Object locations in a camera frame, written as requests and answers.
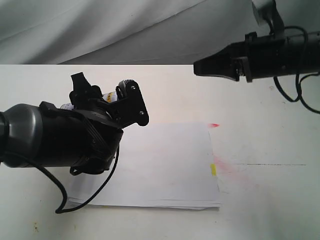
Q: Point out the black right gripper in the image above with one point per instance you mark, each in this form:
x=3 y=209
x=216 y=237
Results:
x=255 y=58

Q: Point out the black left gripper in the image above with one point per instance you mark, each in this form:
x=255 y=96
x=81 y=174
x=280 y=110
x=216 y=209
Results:
x=94 y=129

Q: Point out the white spray paint can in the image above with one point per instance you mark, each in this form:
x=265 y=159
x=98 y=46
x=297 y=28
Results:
x=108 y=97

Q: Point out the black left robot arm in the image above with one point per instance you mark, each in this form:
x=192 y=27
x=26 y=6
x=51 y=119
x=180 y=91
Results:
x=26 y=135

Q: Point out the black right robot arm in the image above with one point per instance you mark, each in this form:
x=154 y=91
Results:
x=311 y=60

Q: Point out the grey backdrop cloth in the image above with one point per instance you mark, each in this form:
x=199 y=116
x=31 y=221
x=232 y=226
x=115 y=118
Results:
x=103 y=32

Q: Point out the yellow sticky tab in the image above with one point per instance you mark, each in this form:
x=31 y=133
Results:
x=213 y=169

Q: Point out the white paper stack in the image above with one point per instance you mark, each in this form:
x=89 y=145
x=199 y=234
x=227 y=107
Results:
x=161 y=165

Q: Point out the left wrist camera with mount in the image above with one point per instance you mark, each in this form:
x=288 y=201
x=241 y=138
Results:
x=130 y=107

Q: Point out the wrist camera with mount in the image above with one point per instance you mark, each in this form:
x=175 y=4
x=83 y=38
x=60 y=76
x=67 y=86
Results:
x=130 y=107
x=265 y=11

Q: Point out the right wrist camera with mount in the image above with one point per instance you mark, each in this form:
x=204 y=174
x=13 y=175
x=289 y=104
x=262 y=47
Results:
x=265 y=11

